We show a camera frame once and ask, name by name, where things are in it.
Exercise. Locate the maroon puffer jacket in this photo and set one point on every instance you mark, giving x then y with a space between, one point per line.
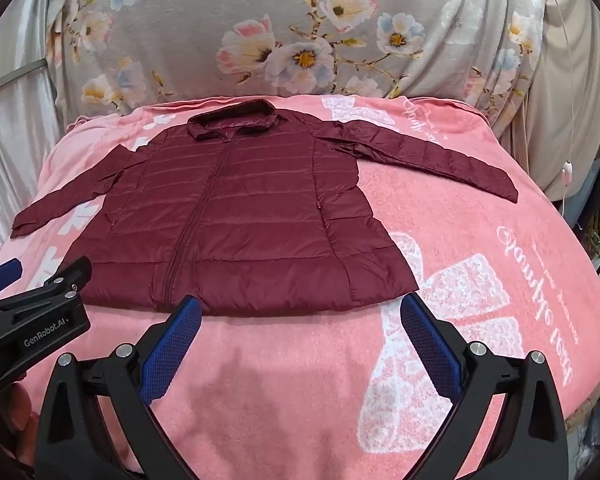
252 209

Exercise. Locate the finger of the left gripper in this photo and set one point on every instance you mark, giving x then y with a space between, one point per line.
69 281
10 271

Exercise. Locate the left hand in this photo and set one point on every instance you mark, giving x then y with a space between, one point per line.
16 408

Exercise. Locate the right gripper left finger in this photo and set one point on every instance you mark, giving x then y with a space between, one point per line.
73 440

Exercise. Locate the grey floral bedsheet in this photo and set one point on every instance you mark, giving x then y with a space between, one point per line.
116 55

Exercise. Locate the pink towel blanket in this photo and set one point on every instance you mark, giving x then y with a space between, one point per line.
344 396

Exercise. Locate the beige curtain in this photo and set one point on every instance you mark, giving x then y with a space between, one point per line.
555 135

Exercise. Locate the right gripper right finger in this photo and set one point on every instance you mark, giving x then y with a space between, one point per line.
529 439

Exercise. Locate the silver satin curtain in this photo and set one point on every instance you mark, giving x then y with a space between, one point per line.
29 125

